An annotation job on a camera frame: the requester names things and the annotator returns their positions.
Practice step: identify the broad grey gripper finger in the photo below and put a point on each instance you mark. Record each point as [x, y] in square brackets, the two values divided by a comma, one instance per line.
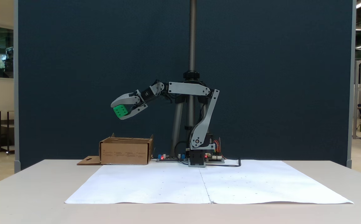
[126, 99]

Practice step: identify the slim grey gripper finger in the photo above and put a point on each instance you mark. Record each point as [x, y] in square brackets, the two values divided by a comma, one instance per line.
[140, 109]

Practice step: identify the green die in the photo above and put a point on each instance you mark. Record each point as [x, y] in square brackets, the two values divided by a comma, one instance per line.
[120, 111]

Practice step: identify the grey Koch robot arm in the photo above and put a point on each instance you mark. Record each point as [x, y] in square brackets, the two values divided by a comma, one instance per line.
[188, 88]

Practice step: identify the brown cardboard box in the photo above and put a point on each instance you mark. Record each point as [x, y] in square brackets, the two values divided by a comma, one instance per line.
[124, 152]

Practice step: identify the dark blue partition panel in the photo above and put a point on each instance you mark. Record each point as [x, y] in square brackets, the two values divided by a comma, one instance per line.
[74, 77]

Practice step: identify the blue power circuit board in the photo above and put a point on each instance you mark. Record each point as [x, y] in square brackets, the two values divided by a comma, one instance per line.
[171, 158]

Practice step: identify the black tripod with metal pole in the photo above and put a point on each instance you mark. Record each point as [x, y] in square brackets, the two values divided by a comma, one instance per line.
[192, 37]

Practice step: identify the white paper sheet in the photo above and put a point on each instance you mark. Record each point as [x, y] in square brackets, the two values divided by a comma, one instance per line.
[136, 186]
[261, 183]

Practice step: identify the motor controller circuit board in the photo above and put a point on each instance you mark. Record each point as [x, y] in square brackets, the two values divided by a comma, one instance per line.
[217, 159]

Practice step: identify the black shelf cart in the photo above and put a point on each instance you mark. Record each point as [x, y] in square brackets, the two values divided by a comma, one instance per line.
[7, 130]

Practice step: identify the framed wall window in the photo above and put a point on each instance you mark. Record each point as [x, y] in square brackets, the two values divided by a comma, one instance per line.
[3, 53]

